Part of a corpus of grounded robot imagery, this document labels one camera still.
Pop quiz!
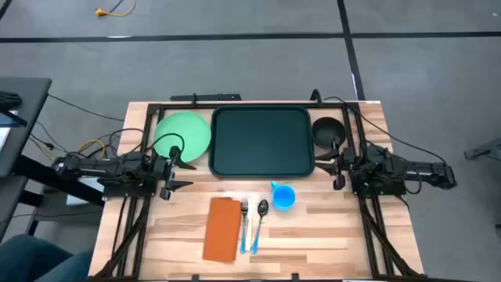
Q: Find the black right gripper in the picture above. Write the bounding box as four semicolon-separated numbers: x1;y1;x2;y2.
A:
314;136;357;192

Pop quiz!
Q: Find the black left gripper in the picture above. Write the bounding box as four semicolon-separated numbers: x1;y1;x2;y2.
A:
153;146;197;201

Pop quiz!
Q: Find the black bowl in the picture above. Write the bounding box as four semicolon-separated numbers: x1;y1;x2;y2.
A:
311;116;348;150

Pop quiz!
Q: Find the green plate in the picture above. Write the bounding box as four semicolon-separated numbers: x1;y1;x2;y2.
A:
153;111;212;164

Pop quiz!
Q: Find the blue plastic cup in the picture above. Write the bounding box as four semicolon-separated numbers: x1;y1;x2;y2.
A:
270;180;297;212

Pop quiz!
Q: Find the orange cloth napkin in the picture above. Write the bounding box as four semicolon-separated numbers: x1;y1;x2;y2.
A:
202;197;243;263

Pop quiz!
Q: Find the fork with blue handle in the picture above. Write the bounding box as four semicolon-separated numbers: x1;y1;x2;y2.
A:
239;197;251;255

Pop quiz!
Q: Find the spoon with blue handle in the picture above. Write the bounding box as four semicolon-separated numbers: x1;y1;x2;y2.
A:
250;199;270;255

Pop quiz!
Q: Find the dark green plastic tray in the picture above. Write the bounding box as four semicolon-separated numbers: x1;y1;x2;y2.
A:
208;104;316;179

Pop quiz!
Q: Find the black bar at table edge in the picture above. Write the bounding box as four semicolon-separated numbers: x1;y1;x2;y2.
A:
169;92;243;102

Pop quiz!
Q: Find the white printed paper sheet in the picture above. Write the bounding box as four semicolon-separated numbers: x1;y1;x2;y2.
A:
66;175;105;207

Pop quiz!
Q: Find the grey floor stand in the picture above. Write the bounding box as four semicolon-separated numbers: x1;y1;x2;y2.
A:
463;137;501;161

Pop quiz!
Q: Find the black desk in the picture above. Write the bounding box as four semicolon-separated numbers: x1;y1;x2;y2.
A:
0;77;106;251

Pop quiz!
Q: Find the person's leg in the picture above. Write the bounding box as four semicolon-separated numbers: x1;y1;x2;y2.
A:
0;233;95;282

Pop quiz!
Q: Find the black item on desk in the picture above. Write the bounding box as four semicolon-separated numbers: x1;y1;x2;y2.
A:
0;90;23;111

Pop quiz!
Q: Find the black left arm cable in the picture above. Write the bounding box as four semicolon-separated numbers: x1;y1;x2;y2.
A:
144;132;186;157

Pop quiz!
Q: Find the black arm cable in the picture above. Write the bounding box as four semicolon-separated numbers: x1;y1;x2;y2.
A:
311;89;449;165
144;132;186;157

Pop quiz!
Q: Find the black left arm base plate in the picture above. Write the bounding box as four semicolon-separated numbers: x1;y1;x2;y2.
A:
102;182;157;199

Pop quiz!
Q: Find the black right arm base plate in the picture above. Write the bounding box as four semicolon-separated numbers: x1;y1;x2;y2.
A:
350;178;408;197

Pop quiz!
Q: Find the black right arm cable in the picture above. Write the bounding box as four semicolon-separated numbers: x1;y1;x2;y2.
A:
311;89;449;165

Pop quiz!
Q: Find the yellow coiled floor cable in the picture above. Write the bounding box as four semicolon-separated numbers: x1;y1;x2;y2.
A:
77;139;107;160

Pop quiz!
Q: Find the black metal table frame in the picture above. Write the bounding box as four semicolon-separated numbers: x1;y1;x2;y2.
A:
89;99;427;282

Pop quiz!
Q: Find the black floor cable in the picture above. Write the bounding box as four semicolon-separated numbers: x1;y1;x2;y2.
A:
47;93;125;122

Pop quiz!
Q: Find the yellow extension cable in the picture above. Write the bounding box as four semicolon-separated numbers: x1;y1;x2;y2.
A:
94;0;137;18

